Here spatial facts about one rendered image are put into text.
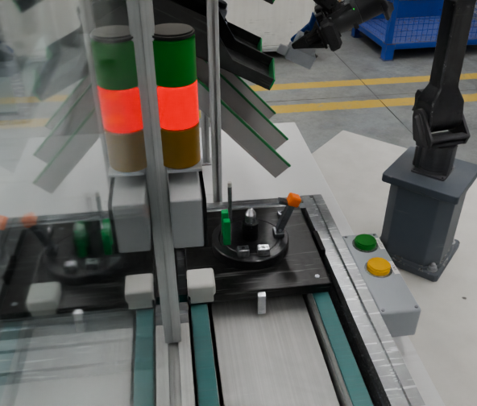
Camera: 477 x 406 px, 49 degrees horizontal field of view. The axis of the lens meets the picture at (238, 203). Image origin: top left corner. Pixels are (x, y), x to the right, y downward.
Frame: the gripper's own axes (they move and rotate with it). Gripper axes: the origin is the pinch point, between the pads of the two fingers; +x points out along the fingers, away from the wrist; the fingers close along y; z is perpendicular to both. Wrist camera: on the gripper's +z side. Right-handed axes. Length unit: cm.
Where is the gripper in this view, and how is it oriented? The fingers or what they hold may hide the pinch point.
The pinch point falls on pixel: (305, 36)
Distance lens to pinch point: 124.4
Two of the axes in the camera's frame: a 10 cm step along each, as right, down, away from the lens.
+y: -0.4, 5.3, -8.5
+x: -8.8, 3.8, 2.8
